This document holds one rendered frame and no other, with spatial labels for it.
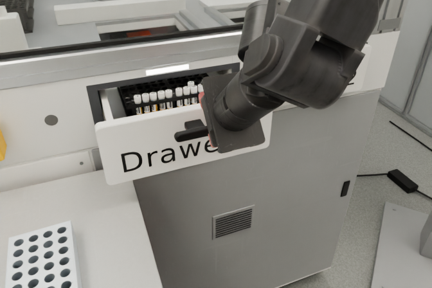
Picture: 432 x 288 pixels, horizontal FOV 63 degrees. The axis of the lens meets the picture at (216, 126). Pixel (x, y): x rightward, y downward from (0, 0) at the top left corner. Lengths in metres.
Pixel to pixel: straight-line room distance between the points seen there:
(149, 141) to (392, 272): 1.19
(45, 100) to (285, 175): 0.60
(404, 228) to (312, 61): 1.47
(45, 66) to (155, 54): 0.18
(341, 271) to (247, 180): 0.75
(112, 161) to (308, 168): 0.58
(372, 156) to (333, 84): 1.83
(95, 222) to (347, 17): 0.49
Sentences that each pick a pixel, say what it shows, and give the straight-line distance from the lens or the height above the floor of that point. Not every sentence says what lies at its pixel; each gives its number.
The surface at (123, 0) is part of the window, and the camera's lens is 0.64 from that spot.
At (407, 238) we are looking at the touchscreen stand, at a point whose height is 0.04.
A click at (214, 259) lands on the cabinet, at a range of 1.08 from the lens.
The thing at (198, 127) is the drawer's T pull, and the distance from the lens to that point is 0.54.
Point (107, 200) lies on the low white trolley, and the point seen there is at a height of 0.76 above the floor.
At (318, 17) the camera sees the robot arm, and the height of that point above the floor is 1.13.
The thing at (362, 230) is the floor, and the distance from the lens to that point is 1.71.
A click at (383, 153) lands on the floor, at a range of 2.20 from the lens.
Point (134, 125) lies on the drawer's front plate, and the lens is 0.54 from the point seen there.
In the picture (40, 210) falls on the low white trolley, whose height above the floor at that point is 0.76.
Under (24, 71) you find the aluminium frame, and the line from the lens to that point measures 0.65.
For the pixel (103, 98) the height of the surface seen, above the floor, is 0.89.
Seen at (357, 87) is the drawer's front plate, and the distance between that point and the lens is 0.90.
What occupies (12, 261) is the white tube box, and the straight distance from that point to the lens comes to 0.58.
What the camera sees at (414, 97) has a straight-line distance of 2.52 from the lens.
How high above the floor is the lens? 1.21
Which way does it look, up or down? 33 degrees down
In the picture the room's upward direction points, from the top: straight up
